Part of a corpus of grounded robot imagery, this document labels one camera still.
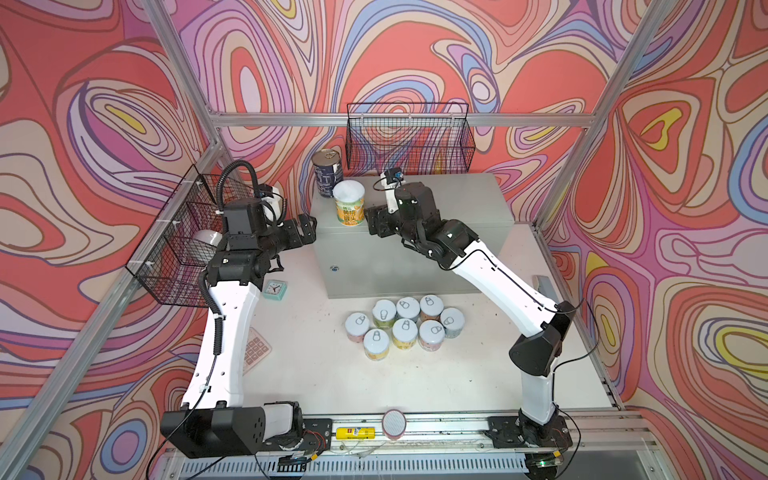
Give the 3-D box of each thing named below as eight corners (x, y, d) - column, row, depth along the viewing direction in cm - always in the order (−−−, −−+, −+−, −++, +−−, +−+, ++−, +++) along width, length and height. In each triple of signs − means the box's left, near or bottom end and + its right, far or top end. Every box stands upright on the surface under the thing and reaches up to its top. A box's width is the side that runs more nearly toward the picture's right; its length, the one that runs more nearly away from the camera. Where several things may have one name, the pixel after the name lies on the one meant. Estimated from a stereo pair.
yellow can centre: (392, 350, 90) (393, 341, 85) (392, 327, 94) (392, 318, 89) (416, 350, 90) (418, 341, 85) (415, 327, 94) (416, 318, 89)
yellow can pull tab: (363, 361, 87) (362, 354, 82) (365, 336, 92) (364, 328, 87) (389, 361, 87) (389, 354, 82) (389, 336, 92) (389, 328, 87)
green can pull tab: (370, 327, 94) (369, 317, 89) (377, 308, 99) (376, 297, 94) (390, 333, 93) (391, 323, 88) (396, 313, 98) (397, 302, 93)
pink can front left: (344, 345, 90) (343, 338, 86) (347, 320, 95) (345, 312, 91) (368, 345, 90) (367, 338, 86) (369, 320, 95) (368, 312, 91)
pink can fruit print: (419, 352, 89) (421, 343, 84) (417, 328, 94) (419, 319, 89) (442, 352, 89) (446, 343, 84) (439, 329, 94) (442, 319, 89)
